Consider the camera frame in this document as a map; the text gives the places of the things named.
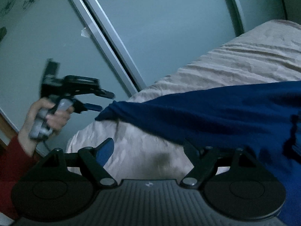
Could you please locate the red sleeved left forearm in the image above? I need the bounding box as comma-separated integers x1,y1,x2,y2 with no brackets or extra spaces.
1,135,35,220

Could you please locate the person's left hand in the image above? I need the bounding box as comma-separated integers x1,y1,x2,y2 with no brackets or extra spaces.
18,98,74,157

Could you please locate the beige wrinkled bed sheet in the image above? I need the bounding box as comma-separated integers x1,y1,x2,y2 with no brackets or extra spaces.
66,20,300,181

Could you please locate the dark blue knitted garment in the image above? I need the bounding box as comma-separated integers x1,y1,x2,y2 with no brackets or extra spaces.
97,81,300,225

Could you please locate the frosted sliding wardrobe door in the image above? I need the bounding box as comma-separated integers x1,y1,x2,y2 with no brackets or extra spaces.
0,0,138,157

